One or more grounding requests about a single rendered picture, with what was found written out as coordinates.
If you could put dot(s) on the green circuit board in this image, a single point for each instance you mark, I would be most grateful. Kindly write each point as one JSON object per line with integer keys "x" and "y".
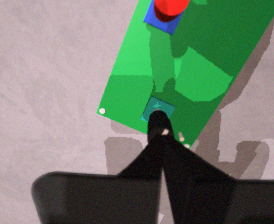
{"x": 185, "y": 53}

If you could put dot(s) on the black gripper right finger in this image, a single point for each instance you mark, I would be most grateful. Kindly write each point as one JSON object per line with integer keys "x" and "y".
{"x": 200, "y": 193}

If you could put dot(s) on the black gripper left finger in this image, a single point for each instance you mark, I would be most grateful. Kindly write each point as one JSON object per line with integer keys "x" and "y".
{"x": 130, "y": 197}

